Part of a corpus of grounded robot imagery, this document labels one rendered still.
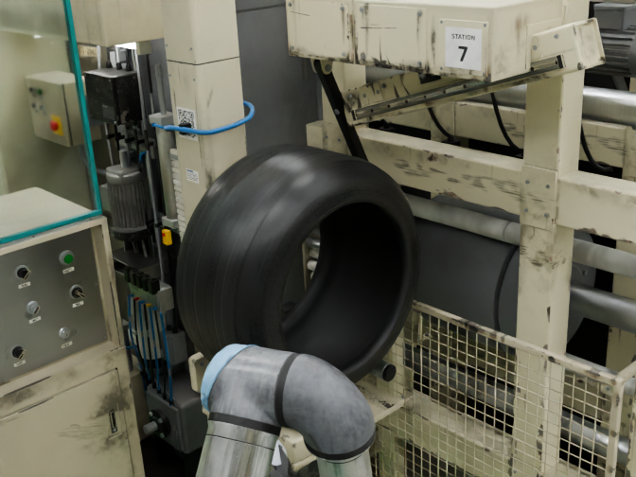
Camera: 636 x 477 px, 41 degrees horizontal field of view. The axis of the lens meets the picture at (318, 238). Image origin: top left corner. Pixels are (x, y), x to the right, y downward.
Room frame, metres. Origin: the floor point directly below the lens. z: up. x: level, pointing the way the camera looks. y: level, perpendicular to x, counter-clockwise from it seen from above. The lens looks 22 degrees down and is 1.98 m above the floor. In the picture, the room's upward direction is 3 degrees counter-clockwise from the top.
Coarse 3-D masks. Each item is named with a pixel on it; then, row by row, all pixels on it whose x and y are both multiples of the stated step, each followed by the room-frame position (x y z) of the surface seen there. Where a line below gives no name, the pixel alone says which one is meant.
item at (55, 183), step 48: (0, 0) 1.95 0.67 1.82; (48, 0) 2.02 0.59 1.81; (0, 48) 1.93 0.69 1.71; (48, 48) 2.01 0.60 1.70; (0, 96) 1.92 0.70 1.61; (48, 96) 2.00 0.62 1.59; (0, 144) 1.90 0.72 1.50; (48, 144) 1.98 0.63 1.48; (0, 192) 1.89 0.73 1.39; (48, 192) 1.97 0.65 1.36; (96, 192) 2.04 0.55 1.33; (0, 240) 1.87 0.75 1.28
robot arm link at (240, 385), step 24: (216, 360) 1.17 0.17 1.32; (240, 360) 1.16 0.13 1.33; (264, 360) 1.15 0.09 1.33; (288, 360) 1.15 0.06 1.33; (216, 384) 1.15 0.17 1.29; (240, 384) 1.13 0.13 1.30; (264, 384) 1.12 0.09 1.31; (216, 408) 1.13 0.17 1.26; (240, 408) 1.11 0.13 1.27; (264, 408) 1.11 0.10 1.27; (216, 432) 1.10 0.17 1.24; (240, 432) 1.09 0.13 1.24; (264, 432) 1.10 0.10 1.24; (216, 456) 1.07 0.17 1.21; (240, 456) 1.07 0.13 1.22; (264, 456) 1.08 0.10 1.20
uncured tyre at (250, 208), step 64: (256, 192) 1.69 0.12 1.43; (320, 192) 1.67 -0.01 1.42; (384, 192) 1.80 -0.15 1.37; (192, 256) 1.68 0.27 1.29; (256, 256) 1.58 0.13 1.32; (320, 256) 2.06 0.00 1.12; (384, 256) 1.99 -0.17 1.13; (192, 320) 1.66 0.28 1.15; (256, 320) 1.55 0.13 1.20; (320, 320) 1.99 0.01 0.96; (384, 320) 1.90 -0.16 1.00
